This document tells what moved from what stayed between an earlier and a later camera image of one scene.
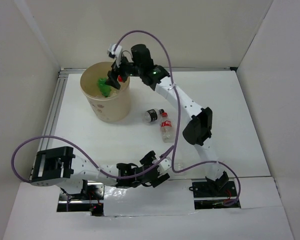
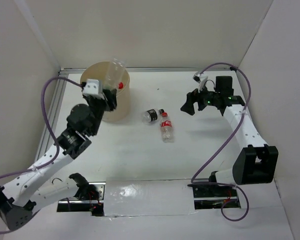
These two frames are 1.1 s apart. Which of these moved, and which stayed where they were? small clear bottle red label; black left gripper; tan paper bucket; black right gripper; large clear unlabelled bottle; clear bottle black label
Moved: large clear unlabelled bottle; black left gripper; black right gripper
Stayed: clear bottle black label; tan paper bucket; small clear bottle red label
